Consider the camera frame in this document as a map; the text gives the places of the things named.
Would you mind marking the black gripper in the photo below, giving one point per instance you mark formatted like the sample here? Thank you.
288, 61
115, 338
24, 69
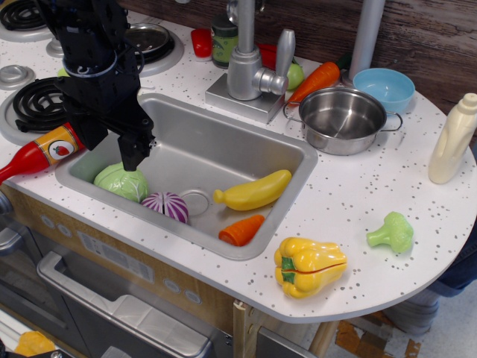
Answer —
100, 95

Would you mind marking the green toy broccoli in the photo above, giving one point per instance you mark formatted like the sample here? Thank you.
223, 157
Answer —
395, 232

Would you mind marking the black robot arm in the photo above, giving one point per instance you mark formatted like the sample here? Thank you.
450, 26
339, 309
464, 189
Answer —
105, 19

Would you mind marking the steel pot lid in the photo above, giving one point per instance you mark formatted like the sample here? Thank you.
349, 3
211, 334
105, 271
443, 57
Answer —
149, 38

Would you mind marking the stainless steel pot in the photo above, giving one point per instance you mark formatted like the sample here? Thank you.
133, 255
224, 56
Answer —
340, 121

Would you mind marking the green toy cabbage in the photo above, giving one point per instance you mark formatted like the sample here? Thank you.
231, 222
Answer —
130, 185

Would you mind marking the purple toy onion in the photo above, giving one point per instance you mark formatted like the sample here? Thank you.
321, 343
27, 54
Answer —
169, 204

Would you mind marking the red toy ketchup bottle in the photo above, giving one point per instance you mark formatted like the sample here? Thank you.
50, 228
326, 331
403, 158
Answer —
43, 152

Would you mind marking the silver toy sink basin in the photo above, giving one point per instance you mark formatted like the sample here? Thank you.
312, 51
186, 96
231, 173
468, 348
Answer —
197, 152

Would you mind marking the black front stove coil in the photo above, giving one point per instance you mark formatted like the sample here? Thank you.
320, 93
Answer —
39, 107

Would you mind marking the black stove coil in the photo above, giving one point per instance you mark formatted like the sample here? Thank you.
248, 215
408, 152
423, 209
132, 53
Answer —
39, 107
22, 15

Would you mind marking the light green plastic plate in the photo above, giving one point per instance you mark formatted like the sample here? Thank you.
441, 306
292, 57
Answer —
62, 73

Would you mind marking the grey stove knob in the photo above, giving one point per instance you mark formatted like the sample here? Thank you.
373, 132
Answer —
54, 48
13, 77

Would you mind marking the silver toy faucet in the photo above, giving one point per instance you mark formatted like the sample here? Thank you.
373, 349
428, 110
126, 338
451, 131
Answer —
250, 89

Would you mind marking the red toy pepper piece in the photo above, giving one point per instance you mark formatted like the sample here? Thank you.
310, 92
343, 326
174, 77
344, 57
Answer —
202, 43

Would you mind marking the yellow toy banana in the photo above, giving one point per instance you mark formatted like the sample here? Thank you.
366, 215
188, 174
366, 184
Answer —
255, 194

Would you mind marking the orange carrot piece in sink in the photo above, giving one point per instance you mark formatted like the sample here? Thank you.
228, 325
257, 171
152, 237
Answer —
241, 233

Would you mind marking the green toy can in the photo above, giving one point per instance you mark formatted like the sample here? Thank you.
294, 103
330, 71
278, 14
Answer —
224, 40

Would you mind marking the black rear stove coil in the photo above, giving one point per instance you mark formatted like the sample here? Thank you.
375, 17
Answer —
22, 15

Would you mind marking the green toy pear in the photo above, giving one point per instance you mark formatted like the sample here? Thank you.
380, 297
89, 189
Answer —
295, 76

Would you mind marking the yellow toy bell pepper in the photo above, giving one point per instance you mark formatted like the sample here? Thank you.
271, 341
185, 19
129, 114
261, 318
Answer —
304, 266

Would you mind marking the whole orange toy carrot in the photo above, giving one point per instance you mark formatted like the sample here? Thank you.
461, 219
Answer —
324, 76

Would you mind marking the yellow object bottom left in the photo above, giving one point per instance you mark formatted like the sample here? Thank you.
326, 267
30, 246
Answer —
33, 343

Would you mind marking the light blue plastic bowl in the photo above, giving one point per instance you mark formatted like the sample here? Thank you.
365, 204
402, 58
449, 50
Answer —
391, 88

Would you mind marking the grey vertical pole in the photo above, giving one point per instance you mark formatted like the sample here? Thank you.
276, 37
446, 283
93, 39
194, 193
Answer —
366, 37

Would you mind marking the cream plastic bottle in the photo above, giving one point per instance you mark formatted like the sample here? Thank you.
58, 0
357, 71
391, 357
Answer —
453, 141

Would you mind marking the silver oven door handle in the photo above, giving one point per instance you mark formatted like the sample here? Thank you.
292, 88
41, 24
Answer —
127, 324

